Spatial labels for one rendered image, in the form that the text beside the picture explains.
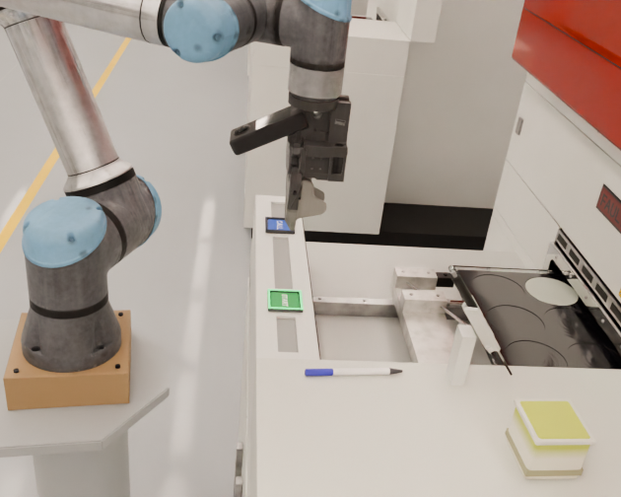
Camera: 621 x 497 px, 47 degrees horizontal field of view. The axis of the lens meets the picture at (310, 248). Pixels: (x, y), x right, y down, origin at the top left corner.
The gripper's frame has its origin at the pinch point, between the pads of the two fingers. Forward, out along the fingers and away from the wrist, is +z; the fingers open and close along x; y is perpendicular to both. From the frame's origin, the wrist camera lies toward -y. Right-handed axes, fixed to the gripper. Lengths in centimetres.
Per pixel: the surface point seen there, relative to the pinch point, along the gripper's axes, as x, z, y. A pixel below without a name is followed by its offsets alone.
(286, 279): 7.6, 15.1, 1.3
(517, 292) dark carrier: 16, 21, 47
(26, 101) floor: 363, 110, -146
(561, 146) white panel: 39, -1, 58
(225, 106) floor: 379, 110, -18
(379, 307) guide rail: 17.0, 26.4, 20.7
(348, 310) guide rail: 17.0, 27.3, 14.7
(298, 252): 16.3, 14.7, 3.7
